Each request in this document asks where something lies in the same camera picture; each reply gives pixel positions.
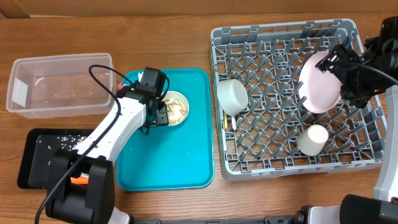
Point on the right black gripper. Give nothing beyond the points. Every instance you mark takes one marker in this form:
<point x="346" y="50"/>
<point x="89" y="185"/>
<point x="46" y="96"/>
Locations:
<point x="359" y="95"/>

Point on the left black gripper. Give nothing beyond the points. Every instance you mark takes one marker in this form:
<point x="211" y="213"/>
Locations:
<point x="163" y="117"/>

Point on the cream bowl with peanuts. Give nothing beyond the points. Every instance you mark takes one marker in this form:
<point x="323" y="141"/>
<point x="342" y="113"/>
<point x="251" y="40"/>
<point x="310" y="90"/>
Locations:
<point x="177" y="107"/>

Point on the pink round plate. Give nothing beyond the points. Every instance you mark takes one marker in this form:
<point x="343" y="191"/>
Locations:
<point x="322" y="90"/>

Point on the yellow plastic spoon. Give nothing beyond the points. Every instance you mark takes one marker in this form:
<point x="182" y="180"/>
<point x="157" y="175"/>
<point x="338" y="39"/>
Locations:
<point x="225" y="120"/>

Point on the grey bowl with rice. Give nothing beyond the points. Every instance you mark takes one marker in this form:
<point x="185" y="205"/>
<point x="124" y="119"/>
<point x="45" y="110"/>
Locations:
<point x="232" y="96"/>

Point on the white paper cup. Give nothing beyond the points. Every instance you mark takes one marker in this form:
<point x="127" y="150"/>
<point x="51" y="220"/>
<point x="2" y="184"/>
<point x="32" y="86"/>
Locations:
<point x="312" y="140"/>

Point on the orange carrot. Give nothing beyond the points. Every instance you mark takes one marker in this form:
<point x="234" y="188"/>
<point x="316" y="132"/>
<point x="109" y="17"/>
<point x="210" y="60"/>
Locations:
<point x="79" y="180"/>

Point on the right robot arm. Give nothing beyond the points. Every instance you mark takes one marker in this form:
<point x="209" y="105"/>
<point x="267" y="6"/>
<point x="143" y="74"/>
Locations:
<point x="381" y="58"/>

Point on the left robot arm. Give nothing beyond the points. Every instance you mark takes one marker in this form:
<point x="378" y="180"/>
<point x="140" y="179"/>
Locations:
<point x="80" y="186"/>

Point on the grey dishwasher rack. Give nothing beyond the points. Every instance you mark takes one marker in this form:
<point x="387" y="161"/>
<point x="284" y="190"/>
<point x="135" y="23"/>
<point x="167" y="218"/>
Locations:
<point x="267" y="59"/>

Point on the crumpled white napkin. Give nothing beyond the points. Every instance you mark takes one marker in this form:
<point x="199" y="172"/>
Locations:
<point x="140" y="74"/>

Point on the teal plastic tray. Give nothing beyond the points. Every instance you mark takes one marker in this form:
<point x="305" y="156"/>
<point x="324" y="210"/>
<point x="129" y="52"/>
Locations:
<point x="173" y="157"/>

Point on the spilled rice and peanuts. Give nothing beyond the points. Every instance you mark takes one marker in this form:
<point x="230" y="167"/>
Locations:
<point x="66" y="142"/>

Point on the clear plastic bin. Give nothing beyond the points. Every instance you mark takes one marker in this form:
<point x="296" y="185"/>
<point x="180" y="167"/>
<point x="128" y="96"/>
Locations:
<point x="61" y="86"/>

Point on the black plastic tray bin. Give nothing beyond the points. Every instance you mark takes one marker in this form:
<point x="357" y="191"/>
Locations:
<point x="34" y="168"/>

